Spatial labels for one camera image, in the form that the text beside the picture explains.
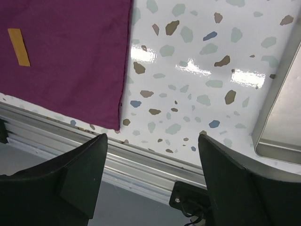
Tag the aluminium frame rail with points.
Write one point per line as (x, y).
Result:
(135, 169)

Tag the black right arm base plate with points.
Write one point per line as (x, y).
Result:
(190, 200)

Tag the purple cloth mat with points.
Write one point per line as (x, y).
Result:
(78, 51)

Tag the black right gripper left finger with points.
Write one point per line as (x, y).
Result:
(62, 191)

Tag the tan adhesive bandage strip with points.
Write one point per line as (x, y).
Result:
(19, 46)

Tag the steel instrument tray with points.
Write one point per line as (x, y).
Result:
(277, 132)

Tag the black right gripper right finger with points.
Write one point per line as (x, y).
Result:
(246, 192)

